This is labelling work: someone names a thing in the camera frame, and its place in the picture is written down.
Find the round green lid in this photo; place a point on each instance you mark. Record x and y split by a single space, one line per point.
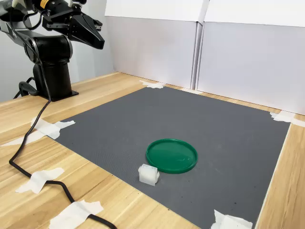
171 155

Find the white partition panel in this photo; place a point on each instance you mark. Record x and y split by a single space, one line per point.
250 66
152 47

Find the white tape piece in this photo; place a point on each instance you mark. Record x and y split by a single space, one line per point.
281 117
190 90
47 128
38 180
152 84
71 214
226 221

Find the dark grey mat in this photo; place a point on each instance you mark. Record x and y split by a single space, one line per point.
166 114

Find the white tape strip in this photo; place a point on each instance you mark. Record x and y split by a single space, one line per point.
28 139

